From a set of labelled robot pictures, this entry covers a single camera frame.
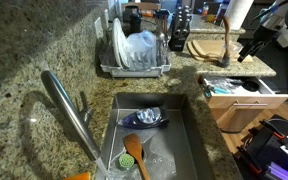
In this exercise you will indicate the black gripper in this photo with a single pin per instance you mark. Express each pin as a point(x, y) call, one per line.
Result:
point(264, 36)

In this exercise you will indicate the clear glass jar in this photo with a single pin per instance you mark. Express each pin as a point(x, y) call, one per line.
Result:
point(224, 61)

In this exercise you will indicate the black round lid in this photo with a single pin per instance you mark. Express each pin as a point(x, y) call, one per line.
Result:
point(250, 86)

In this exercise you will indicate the wooden cutting board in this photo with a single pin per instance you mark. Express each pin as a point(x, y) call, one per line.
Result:
point(207, 50)

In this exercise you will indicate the wooden drawer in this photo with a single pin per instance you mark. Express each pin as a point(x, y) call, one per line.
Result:
point(247, 100)

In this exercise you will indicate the black knife block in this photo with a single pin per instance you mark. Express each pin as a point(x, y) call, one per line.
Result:
point(179, 36)

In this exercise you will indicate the white dish rack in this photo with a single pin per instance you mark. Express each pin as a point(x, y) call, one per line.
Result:
point(134, 71)

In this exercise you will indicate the stainless steel sink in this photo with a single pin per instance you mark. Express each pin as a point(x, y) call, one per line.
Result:
point(177, 146)

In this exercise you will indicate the black bottle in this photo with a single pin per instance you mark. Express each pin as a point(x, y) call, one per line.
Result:
point(135, 22)

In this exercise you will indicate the dark blue bowl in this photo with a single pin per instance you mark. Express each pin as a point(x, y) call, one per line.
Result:
point(144, 118)

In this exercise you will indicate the wooden spatula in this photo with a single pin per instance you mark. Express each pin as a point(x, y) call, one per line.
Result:
point(134, 145)

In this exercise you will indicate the steel faucet spout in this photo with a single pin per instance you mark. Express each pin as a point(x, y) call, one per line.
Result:
point(67, 110)

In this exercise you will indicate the orange object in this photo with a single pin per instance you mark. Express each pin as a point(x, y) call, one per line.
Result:
point(79, 176)

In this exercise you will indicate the white wall outlet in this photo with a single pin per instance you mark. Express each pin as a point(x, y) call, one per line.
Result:
point(98, 27)

